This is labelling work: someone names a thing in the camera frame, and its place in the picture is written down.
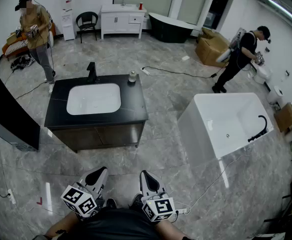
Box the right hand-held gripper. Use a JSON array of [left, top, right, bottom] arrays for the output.
[[140, 170, 176, 223]]

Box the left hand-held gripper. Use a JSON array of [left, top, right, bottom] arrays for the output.
[[60, 166, 109, 219]]

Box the person's right forearm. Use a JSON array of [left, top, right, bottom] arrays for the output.
[[155, 218, 186, 240]]

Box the person's left forearm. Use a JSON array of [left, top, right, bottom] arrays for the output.
[[44, 211, 84, 239]]

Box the white sink basin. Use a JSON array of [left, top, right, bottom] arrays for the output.
[[66, 83, 122, 116]]

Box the black vanity with white sink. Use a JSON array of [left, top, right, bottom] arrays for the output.
[[44, 73, 149, 131]]

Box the person's right shoe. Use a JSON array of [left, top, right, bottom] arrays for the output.
[[128, 193, 144, 211]]

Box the dark wooden vanity cabinet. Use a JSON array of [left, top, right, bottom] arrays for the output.
[[51, 120, 146, 154]]

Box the person's black clothing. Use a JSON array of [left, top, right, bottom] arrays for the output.
[[58, 206, 161, 240]]

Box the white rectangular bathtub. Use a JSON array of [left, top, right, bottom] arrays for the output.
[[177, 92, 275, 170]]

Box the black flat panel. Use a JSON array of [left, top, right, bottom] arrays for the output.
[[0, 76, 41, 152]]

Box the black curved bathtub faucet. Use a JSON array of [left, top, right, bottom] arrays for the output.
[[247, 114, 268, 143]]

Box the pile of clothes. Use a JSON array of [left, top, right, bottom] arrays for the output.
[[10, 54, 36, 71]]

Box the large cardboard box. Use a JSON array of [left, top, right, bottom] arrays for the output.
[[195, 27, 230, 68]]

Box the small cardboard box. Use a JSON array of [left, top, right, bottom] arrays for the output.
[[274, 101, 292, 133]]

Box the striped cushion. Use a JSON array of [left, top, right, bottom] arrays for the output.
[[4, 39, 29, 56]]

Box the orange sofa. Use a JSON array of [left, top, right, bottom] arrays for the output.
[[2, 21, 56, 59]]

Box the dark green oval bathtub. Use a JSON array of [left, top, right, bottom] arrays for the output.
[[148, 12, 194, 44]]

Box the white vanity cabinet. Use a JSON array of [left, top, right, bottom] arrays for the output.
[[100, 3, 146, 40]]

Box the white water dispenser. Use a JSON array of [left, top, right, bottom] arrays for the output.
[[60, 0, 76, 41]]

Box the black round-back chair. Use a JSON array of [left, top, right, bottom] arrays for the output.
[[75, 11, 99, 44]]

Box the black floor cable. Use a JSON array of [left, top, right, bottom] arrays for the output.
[[145, 65, 226, 79]]

